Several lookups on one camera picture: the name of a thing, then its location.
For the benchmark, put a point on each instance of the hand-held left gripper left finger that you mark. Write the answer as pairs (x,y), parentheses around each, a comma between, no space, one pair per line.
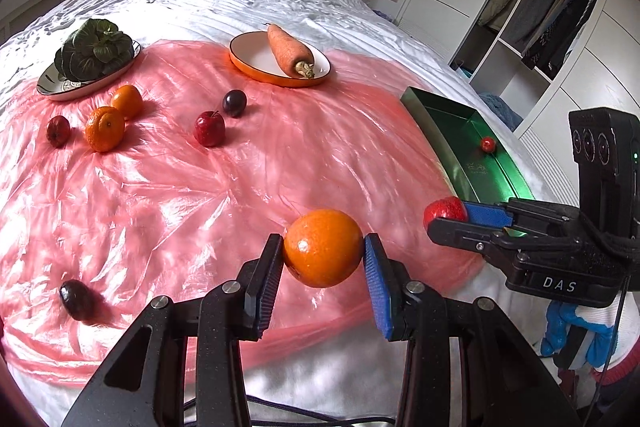
(267,287)

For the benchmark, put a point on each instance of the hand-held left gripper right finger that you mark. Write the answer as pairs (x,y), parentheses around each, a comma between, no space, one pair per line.
(377,292)

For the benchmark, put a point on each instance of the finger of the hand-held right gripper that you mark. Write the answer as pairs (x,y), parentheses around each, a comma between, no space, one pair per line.
(487,214)
(465,234)

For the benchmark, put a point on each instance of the orange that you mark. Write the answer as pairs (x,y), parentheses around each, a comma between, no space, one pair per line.
(322,248)
(126,101)
(105,129)

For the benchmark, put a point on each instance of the green tray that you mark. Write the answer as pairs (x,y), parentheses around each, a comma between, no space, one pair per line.
(460,137)

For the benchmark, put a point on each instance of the dark purple plum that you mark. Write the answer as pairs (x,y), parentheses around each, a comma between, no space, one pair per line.
(234,103)

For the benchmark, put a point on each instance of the dark red plum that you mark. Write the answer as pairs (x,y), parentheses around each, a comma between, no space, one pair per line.
(77,301)
(58,130)

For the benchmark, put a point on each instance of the person's right hand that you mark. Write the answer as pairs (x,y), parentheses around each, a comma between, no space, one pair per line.
(552,332)

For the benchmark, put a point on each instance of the small red apple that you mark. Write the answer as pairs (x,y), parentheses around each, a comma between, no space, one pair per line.
(487,144)

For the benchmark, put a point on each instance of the blue blanket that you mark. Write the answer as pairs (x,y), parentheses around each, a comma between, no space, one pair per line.
(500,107)

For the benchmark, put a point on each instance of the pink plastic sheet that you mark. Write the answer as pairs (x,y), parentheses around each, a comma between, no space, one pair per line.
(175,207)

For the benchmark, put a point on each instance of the white and blue bag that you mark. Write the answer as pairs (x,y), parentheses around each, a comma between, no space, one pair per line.
(457,68)

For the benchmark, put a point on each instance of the hanging clothes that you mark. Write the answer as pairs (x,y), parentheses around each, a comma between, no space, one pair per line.
(550,22)

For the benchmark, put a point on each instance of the blue bedside cloth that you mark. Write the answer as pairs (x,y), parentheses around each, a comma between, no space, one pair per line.
(382,15)

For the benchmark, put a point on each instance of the orange-rimmed white plate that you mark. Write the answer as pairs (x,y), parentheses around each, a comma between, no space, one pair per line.
(250,52)

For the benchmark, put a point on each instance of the carrot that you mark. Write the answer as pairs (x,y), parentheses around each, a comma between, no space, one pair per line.
(285,47)

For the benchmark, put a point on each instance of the patterned white plate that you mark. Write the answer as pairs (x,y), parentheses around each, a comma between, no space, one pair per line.
(65,89)

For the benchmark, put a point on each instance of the bok choy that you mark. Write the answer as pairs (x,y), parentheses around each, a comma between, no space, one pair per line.
(90,49)

